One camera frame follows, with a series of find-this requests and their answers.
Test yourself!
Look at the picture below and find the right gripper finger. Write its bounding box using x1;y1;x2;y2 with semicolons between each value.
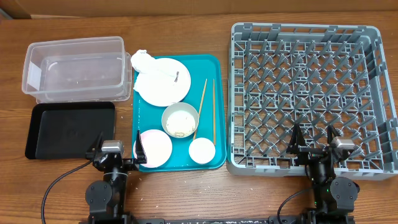
327;125;341;146
286;123;307;154

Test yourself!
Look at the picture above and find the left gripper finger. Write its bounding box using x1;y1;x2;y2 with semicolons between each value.
135;130;147;163
89;132;103;153

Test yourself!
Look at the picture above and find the small pink plate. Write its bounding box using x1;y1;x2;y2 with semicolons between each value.
141;129;172;168

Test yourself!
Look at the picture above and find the cooked rice pile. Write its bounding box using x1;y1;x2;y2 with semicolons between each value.
166;110;196;138

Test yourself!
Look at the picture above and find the grey bowl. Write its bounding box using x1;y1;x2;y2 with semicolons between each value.
161;102;199;138

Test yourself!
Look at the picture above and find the small white cup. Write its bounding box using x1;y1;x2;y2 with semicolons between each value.
188;138;216;164

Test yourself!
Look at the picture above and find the large white plate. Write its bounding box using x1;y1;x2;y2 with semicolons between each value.
133;58;192;107

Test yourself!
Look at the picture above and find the white napkin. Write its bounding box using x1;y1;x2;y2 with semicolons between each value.
131;50;179;93

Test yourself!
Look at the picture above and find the wooden chopstick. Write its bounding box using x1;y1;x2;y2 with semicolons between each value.
193;79;208;140
212;79;216;146

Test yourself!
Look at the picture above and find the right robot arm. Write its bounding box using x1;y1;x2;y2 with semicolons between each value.
277;123;360;224

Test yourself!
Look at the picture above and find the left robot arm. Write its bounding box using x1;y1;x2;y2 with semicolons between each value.
85;134;147;223

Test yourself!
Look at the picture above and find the grey dishwasher rack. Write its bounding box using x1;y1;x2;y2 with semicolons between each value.
227;22;397;180

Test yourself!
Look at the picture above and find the clear plastic waste bin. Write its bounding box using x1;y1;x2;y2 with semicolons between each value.
22;36;132;103

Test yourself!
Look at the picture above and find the black plastic tray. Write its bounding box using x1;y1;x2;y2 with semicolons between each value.
25;101;116;159

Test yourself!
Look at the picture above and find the teal plastic serving tray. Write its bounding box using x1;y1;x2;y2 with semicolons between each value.
140;54;227;172

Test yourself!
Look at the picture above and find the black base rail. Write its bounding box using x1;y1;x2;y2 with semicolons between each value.
133;215;304;224

